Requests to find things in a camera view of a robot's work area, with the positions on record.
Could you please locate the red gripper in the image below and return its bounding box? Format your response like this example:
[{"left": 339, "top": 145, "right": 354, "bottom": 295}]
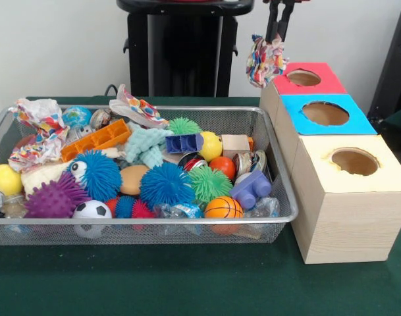
[{"left": 263, "top": 0, "right": 302, "bottom": 42}]

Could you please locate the colourful spotted paper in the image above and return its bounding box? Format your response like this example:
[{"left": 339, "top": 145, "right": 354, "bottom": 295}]
[
  {"left": 246, "top": 32, "right": 288, "bottom": 89},
  {"left": 8, "top": 97, "right": 70, "bottom": 173},
  {"left": 109, "top": 84, "right": 170, "bottom": 129}
]

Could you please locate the black and white soccer ball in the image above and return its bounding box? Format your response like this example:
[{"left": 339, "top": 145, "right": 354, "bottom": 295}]
[{"left": 71, "top": 199, "right": 113, "bottom": 238}]

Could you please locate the black upright panel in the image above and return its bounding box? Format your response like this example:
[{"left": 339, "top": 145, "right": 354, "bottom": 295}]
[{"left": 367, "top": 5, "right": 401, "bottom": 124}]

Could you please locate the orange basketball toy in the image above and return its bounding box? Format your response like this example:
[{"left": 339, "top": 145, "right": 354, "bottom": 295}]
[{"left": 204, "top": 196, "right": 244, "bottom": 219}]

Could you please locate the purple spiky ball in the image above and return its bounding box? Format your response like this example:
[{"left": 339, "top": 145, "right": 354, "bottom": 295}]
[{"left": 24, "top": 171, "right": 89, "bottom": 219}]

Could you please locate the blue puffer ball with eye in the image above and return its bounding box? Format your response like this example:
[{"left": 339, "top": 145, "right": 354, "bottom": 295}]
[{"left": 67, "top": 149, "right": 124, "bottom": 202}]

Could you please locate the wooden box with three holes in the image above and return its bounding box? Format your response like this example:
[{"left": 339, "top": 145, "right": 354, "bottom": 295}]
[{"left": 259, "top": 61, "right": 401, "bottom": 265}]

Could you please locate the long orange building block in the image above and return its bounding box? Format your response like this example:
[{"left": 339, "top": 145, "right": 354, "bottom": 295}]
[{"left": 60, "top": 118, "right": 132, "bottom": 163}]

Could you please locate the lavender building block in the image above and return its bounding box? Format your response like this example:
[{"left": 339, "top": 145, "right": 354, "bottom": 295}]
[{"left": 228, "top": 170, "right": 273, "bottom": 211}]

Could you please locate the green puffer ball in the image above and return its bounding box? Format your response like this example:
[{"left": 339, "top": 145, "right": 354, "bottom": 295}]
[{"left": 188, "top": 165, "right": 234, "bottom": 203}]

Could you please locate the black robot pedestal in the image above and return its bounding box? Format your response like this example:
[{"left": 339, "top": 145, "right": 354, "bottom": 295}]
[{"left": 116, "top": 0, "right": 255, "bottom": 97}]

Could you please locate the shallow wire mesh bin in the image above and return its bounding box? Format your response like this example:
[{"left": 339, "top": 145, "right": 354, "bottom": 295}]
[{"left": 0, "top": 105, "right": 300, "bottom": 246}]

